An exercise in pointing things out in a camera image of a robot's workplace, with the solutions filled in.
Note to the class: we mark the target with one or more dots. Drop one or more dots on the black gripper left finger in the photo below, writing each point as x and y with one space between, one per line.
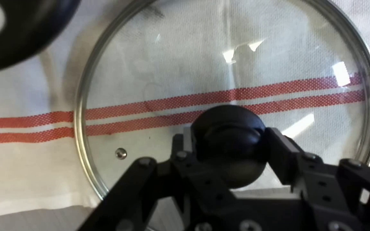
141 193

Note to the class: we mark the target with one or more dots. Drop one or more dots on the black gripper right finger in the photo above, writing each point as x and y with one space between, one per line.
334 197

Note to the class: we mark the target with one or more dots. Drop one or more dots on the glass lid with black knob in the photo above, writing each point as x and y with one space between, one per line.
231 137

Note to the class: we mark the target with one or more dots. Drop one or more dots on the white towel with red stripes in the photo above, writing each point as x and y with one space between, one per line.
22 167

